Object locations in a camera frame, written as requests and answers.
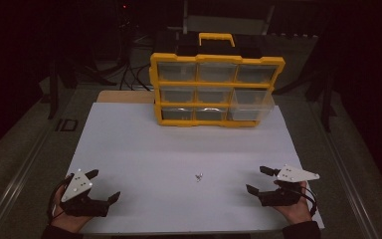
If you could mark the white table mat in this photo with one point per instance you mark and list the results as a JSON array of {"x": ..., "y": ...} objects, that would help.
[{"x": 179, "y": 152}]

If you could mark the small silver screw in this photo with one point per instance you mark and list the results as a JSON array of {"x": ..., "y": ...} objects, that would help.
[{"x": 198, "y": 177}]

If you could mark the large clear plastic drawer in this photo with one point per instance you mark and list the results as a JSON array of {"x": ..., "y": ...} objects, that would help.
[{"x": 250, "y": 108}]

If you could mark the person's left hand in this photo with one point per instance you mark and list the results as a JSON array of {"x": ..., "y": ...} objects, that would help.
[{"x": 68, "y": 221}]

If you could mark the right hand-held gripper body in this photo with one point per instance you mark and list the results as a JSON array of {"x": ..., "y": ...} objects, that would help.
[{"x": 288, "y": 187}]

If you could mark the yellow parts organizer case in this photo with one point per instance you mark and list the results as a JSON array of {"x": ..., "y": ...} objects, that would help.
[{"x": 212, "y": 83}]

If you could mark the person's right hand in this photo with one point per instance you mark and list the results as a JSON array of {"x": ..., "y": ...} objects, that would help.
[{"x": 295, "y": 212}]

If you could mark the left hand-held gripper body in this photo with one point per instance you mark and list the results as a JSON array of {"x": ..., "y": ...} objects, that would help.
[{"x": 78, "y": 186}]

